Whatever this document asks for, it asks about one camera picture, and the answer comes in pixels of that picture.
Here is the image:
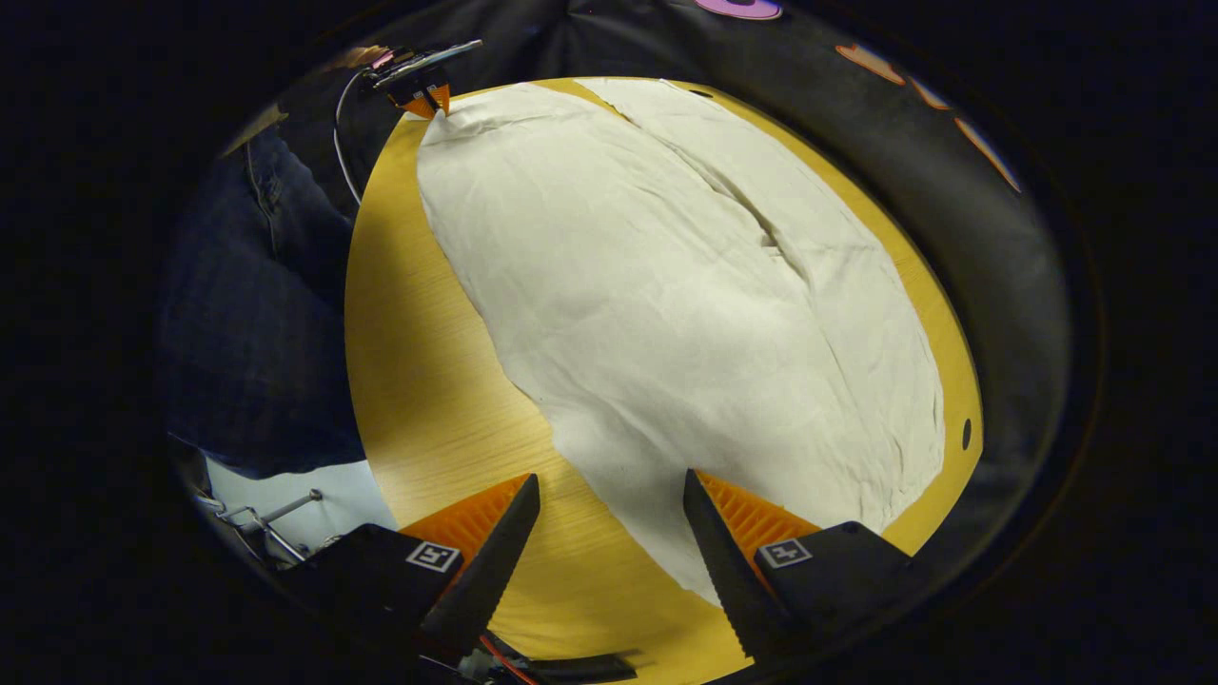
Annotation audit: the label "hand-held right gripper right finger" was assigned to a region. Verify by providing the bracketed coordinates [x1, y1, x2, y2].
[682, 467, 926, 669]

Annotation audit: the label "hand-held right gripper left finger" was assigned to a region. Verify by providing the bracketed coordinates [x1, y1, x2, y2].
[281, 473, 541, 657]

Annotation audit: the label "white jeans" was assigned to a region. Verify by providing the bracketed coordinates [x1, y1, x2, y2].
[416, 78, 946, 607]

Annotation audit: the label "person's blue denim trousers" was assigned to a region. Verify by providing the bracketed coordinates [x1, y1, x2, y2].
[160, 122, 368, 480]

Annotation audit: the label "black backdrop cloth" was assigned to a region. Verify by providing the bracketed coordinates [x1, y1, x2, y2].
[276, 0, 1076, 591]

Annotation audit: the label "thin white cable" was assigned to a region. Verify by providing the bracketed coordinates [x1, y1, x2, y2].
[332, 70, 368, 206]

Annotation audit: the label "metal wire frame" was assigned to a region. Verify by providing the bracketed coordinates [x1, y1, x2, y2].
[193, 485, 326, 564]

